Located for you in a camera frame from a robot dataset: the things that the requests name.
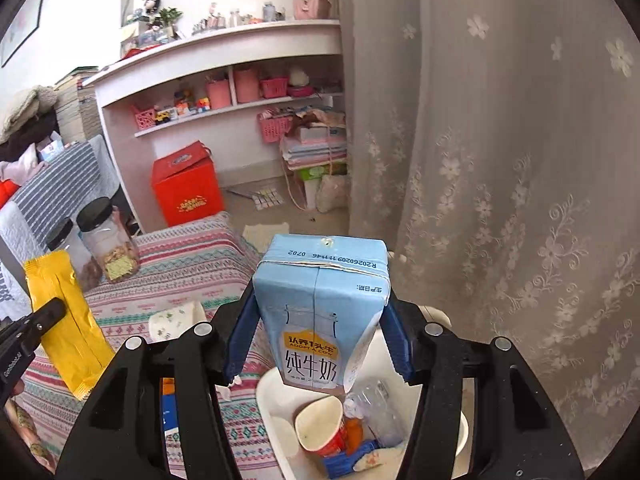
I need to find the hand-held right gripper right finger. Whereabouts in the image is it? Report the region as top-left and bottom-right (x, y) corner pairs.
(382, 292), (586, 480)

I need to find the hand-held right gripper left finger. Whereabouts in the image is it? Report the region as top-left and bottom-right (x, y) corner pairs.
(55, 280), (261, 480)

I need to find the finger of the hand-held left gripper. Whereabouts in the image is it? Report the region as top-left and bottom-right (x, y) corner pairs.
(0, 299), (68, 362)

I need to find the yellow snack wrapper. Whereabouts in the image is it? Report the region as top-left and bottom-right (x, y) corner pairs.
(23, 250), (117, 402)

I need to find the clear crushed plastic bottle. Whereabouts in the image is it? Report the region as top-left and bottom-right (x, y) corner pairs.
(345, 380), (406, 448)

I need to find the white plastic bin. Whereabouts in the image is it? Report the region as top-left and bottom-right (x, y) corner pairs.
(255, 305), (471, 480)

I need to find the light blue milk carton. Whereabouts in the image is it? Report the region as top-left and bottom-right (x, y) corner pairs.
(251, 233), (391, 395)

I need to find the red instant noodle cup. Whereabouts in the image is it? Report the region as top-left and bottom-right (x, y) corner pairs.
(294, 395), (348, 458)

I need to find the blue snack packet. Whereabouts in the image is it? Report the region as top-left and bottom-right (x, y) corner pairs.
(322, 440), (406, 480)

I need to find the person's left forearm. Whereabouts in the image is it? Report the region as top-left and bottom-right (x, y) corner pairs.
(0, 400), (56, 473)

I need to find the leaf print paper cup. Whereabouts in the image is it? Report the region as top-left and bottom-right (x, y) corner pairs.
(149, 301), (208, 343)

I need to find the clear jar with brown nuts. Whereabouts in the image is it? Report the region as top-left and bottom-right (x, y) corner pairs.
(46, 217), (103, 292)

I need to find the patterned knit-print tablecloth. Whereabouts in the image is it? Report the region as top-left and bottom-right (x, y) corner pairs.
(10, 210), (286, 480)

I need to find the blue cardboard box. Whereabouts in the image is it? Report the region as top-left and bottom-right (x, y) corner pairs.
(160, 377), (180, 433)

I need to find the clear jar with green label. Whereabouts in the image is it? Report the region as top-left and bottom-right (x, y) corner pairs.
(76, 196), (142, 285)

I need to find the striped quilted sofa cover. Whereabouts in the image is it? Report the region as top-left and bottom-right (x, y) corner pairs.
(0, 135), (121, 311)

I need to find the sheet with coloured squares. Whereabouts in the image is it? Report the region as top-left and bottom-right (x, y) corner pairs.
(252, 187), (283, 211)

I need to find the pink cloth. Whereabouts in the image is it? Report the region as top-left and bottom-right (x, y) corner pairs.
(0, 142), (41, 183)

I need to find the red gift box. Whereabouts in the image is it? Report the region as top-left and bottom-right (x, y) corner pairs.
(151, 140), (226, 228)

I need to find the white tote bag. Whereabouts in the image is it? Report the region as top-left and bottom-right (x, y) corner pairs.
(316, 175), (351, 213)

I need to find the dark folded blanket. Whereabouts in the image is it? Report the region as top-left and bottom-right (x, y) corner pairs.
(0, 110), (61, 163)

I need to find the green tissue pack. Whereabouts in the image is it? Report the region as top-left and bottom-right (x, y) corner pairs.
(299, 165), (348, 183)

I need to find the floral lace curtain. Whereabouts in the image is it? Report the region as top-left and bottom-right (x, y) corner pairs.
(332, 0), (640, 461)

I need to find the stack of papers and folders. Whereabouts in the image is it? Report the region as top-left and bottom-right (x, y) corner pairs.
(280, 107), (348, 171)

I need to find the beige fluffy blanket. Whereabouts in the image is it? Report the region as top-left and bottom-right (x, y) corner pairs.
(0, 86), (60, 143)

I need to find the stack of books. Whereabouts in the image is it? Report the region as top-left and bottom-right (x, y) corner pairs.
(52, 66), (103, 143)

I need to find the pink hanging basket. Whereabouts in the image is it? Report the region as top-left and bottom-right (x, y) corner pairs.
(257, 110), (296, 143)

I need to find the pink perforated box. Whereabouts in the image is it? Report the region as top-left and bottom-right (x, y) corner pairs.
(131, 105), (155, 131)

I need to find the pink pen holder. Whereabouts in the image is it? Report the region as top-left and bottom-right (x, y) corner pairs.
(206, 80), (232, 110)
(234, 69), (261, 103)

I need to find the pink shelf basket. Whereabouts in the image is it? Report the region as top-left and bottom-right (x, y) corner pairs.
(260, 77), (290, 99)

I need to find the white shelf unit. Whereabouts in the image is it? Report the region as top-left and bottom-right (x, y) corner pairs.
(82, 0), (351, 233)

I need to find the pink handbag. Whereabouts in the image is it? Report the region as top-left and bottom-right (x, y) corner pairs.
(292, 0), (332, 21)

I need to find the framed wall picture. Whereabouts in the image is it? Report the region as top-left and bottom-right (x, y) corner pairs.
(0, 0), (53, 68)

